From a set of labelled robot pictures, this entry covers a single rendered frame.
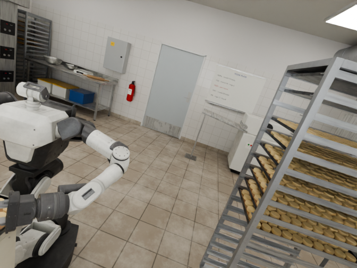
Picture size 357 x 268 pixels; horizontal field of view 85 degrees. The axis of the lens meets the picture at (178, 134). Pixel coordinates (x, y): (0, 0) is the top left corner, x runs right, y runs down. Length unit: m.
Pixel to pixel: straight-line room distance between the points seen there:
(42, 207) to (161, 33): 4.55
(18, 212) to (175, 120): 4.38
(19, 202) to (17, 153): 0.48
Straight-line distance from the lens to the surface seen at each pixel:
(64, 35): 6.14
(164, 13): 5.06
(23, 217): 0.80
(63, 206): 0.79
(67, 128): 1.07
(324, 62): 1.04
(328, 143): 1.07
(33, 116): 1.12
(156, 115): 5.01
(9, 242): 1.16
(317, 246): 1.39
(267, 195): 1.05
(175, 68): 4.84
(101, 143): 0.99
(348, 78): 1.04
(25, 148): 1.18
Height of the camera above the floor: 1.61
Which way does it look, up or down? 17 degrees down
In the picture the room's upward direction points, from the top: 17 degrees clockwise
